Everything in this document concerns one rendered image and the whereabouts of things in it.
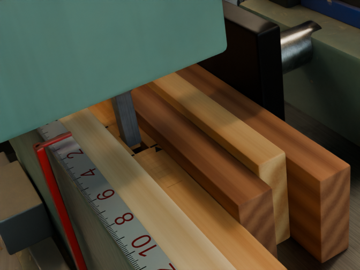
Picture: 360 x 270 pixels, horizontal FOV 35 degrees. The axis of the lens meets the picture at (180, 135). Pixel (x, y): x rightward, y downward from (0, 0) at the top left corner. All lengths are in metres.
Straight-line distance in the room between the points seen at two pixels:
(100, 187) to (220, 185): 0.06
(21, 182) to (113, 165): 0.20
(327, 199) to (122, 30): 0.12
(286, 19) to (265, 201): 0.16
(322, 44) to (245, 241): 0.15
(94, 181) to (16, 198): 0.19
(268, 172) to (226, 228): 0.03
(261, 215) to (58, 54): 0.11
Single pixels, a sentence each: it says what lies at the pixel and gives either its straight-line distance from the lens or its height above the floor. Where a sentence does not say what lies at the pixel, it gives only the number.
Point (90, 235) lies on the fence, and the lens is 0.30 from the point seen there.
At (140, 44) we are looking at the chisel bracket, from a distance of 0.26.
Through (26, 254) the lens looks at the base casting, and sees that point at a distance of 0.49.
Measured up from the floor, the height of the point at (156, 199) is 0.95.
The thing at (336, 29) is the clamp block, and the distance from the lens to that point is 0.37.
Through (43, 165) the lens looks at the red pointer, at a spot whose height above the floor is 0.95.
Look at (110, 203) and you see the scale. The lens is 0.26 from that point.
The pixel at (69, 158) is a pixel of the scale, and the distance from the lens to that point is 0.29.
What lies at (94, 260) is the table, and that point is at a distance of 0.32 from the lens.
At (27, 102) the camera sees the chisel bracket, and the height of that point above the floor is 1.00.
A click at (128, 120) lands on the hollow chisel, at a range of 0.31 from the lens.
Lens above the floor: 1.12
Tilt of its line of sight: 34 degrees down
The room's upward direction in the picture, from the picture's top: 10 degrees counter-clockwise
